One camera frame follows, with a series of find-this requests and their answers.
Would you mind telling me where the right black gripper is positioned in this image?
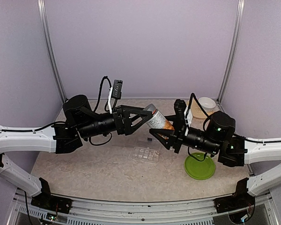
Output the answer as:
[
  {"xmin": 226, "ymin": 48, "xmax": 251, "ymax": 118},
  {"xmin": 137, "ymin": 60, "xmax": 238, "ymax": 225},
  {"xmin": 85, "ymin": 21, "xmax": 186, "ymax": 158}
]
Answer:
[{"xmin": 149, "ymin": 115, "xmax": 221, "ymax": 156}]

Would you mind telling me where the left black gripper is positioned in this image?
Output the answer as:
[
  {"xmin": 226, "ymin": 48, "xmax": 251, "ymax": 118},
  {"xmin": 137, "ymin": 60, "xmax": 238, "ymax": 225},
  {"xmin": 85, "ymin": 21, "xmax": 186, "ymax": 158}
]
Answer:
[{"xmin": 78, "ymin": 105, "xmax": 153, "ymax": 139}]

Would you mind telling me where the orange pill bottle grey cap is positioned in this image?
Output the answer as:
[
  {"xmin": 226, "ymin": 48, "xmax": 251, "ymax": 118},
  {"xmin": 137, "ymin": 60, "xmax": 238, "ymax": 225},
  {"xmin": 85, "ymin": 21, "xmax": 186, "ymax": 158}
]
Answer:
[{"xmin": 144, "ymin": 104, "xmax": 174, "ymax": 130}]

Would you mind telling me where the clear plastic pill organizer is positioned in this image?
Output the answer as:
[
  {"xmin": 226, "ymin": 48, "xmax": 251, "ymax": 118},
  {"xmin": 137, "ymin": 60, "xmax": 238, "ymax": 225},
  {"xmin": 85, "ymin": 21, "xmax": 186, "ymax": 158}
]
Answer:
[{"xmin": 131, "ymin": 137, "xmax": 161, "ymax": 163}]

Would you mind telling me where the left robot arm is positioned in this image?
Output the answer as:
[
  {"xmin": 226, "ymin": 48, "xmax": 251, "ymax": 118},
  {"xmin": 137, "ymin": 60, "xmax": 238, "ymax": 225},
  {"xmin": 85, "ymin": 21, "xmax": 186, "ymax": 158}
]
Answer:
[{"xmin": 0, "ymin": 95, "xmax": 153, "ymax": 209}]

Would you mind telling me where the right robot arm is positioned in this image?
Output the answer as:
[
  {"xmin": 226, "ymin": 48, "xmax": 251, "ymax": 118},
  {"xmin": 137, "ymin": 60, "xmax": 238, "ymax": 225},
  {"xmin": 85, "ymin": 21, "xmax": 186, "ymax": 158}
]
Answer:
[{"xmin": 149, "ymin": 111, "xmax": 281, "ymax": 208}]

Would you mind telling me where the round wooden plate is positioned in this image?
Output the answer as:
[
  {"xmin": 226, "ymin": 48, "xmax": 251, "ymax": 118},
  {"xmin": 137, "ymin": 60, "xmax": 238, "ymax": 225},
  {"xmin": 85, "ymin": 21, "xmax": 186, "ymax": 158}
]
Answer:
[{"xmin": 191, "ymin": 99, "xmax": 215, "ymax": 119}]

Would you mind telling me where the white bowl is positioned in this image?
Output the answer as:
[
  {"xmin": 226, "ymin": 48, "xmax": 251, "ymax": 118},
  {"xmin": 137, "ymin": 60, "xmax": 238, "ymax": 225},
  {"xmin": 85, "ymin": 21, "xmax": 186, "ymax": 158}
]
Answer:
[{"xmin": 199, "ymin": 97, "xmax": 216, "ymax": 113}]

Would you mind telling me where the green plate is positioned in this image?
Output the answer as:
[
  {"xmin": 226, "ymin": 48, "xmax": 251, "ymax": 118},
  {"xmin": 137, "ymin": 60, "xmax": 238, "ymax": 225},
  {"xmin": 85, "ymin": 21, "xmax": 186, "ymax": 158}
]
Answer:
[{"xmin": 184, "ymin": 152, "xmax": 215, "ymax": 180}]

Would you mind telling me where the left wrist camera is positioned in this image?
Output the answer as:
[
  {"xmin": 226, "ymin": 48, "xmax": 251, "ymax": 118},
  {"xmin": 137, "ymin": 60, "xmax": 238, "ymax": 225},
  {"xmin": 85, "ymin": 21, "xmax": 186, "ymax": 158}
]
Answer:
[{"xmin": 107, "ymin": 80, "xmax": 123, "ymax": 114}]

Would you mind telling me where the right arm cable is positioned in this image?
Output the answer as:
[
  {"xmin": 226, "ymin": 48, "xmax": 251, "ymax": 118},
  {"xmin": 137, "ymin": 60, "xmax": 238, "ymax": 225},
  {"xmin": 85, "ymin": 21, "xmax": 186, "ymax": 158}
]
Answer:
[{"xmin": 187, "ymin": 92, "xmax": 281, "ymax": 162}]

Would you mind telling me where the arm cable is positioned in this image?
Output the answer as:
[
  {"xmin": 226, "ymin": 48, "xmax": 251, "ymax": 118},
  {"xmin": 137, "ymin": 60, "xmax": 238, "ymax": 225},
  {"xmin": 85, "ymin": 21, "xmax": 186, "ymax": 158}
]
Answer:
[
  {"xmin": 0, "ymin": 75, "xmax": 113, "ymax": 146},
  {"xmin": 187, "ymin": 92, "xmax": 281, "ymax": 162}
]

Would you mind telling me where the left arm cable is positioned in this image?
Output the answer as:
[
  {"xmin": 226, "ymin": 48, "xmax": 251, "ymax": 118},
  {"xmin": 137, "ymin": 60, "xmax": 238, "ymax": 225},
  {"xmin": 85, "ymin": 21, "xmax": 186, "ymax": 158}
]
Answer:
[{"xmin": 0, "ymin": 75, "xmax": 113, "ymax": 146}]

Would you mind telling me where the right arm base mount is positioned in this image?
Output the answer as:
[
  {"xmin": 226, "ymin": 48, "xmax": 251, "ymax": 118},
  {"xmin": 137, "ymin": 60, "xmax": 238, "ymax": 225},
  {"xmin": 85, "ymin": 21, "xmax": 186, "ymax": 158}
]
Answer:
[{"xmin": 214, "ymin": 178, "xmax": 255, "ymax": 213}]

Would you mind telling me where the right aluminium frame post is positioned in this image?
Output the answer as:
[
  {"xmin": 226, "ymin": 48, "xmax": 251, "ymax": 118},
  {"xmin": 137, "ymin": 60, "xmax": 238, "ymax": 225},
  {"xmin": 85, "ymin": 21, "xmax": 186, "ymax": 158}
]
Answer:
[{"xmin": 217, "ymin": 0, "xmax": 245, "ymax": 105}]

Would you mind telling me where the aluminium frame post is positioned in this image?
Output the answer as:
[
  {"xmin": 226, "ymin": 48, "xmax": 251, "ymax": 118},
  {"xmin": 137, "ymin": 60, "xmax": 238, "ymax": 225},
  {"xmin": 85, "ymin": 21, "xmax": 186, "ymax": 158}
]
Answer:
[
  {"xmin": 37, "ymin": 0, "xmax": 67, "ymax": 103},
  {"xmin": 217, "ymin": 0, "xmax": 245, "ymax": 105}
]

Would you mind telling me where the front aluminium rail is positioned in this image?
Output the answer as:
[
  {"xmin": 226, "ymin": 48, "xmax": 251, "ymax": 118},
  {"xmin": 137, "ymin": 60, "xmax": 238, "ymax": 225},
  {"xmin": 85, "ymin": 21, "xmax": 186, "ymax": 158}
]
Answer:
[{"xmin": 7, "ymin": 185, "xmax": 281, "ymax": 225}]

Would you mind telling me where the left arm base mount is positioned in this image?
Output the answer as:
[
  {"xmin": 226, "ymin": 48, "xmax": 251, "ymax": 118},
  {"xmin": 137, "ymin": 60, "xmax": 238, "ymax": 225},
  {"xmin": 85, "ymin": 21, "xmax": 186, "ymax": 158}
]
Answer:
[{"xmin": 31, "ymin": 178, "xmax": 73, "ymax": 214}]

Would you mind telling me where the left aluminium frame post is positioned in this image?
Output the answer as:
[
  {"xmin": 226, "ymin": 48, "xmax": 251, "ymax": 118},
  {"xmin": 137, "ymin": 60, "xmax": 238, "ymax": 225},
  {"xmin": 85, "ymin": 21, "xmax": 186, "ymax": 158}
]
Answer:
[{"xmin": 37, "ymin": 0, "xmax": 67, "ymax": 103}]

